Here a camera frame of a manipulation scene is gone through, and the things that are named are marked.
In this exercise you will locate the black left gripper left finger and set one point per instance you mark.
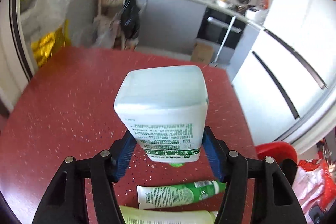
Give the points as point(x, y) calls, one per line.
point(64, 201)

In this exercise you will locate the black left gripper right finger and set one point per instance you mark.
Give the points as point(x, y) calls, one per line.
point(274, 200)

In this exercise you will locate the white square milk bottle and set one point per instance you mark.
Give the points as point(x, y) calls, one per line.
point(165, 110)

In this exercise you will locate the black trash bin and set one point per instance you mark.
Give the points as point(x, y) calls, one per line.
point(289, 168)

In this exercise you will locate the red snack bag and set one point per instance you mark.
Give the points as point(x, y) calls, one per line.
point(313, 185)

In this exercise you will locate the red chair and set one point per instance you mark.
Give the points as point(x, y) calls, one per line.
point(279, 150)

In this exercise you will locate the light green drink bottle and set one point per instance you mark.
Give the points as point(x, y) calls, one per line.
point(137, 216)

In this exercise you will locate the green tube bottle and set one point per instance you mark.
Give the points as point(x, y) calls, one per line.
point(158, 197)

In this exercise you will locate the white refrigerator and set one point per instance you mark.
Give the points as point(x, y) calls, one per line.
point(289, 71)

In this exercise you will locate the yellow gold bag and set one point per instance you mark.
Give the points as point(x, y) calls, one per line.
point(48, 45)

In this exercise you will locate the black built-in oven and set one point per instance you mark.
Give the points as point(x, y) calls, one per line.
point(214, 27)

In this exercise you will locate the white rice cooker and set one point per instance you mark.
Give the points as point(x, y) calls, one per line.
point(256, 15)

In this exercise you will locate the clear plastic bag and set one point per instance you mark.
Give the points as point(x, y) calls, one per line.
point(43, 17)

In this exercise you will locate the black hanging bag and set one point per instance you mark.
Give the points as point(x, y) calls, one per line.
point(130, 19)

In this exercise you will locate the grey lower cabinets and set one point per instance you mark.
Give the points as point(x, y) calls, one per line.
point(168, 28)

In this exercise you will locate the white mop handle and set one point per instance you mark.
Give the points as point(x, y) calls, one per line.
point(229, 27)

